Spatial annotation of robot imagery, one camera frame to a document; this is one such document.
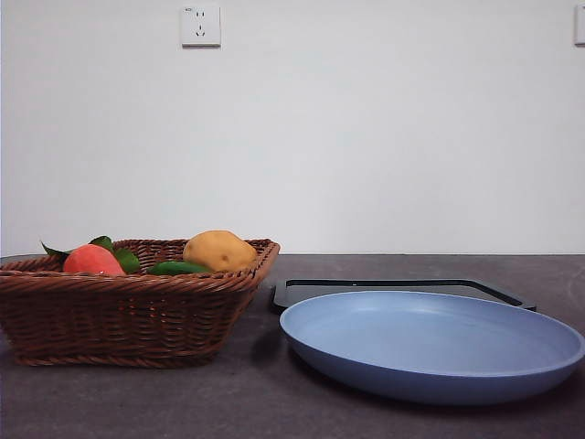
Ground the green pepper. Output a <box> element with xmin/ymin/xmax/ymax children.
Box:
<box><xmin>146</xmin><ymin>261</ymin><xmax>214</xmax><ymax>277</ymax></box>

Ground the brown wicker basket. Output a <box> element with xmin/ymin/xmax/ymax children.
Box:
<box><xmin>0</xmin><ymin>237</ymin><xmax>281</xmax><ymax>369</ymax></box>

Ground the black flat tray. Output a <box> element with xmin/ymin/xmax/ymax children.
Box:
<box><xmin>272</xmin><ymin>277</ymin><xmax>538</xmax><ymax>315</ymax></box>

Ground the blue round plate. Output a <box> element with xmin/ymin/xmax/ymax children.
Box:
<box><xmin>279</xmin><ymin>290</ymin><xmax>585</xmax><ymax>407</ymax></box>

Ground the orange carrot with green leaves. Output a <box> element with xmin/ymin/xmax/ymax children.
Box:
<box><xmin>40</xmin><ymin>235</ymin><xmax>141</xmax><ymax>277</ymax></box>

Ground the white wall socket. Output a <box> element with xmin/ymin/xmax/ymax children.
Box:
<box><xmin>181</xmin><ymin>5</ymin><xmax>222</xmax><ymax>48</ymax></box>

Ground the yellow-brown potato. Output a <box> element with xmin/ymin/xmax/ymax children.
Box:
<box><xmin>182</xmin><ymin>230</ymin><xmax>259</xmax><ymax>273</ymax></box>

